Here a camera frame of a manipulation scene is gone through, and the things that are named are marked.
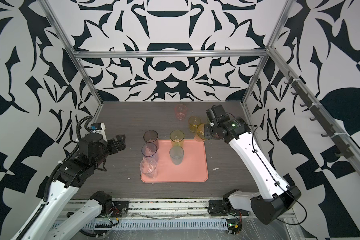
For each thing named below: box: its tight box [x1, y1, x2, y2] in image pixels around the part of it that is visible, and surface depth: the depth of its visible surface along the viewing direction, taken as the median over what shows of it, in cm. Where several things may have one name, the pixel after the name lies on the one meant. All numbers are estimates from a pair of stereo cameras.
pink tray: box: [140, 139, 209, 183], surface depth 90 cm
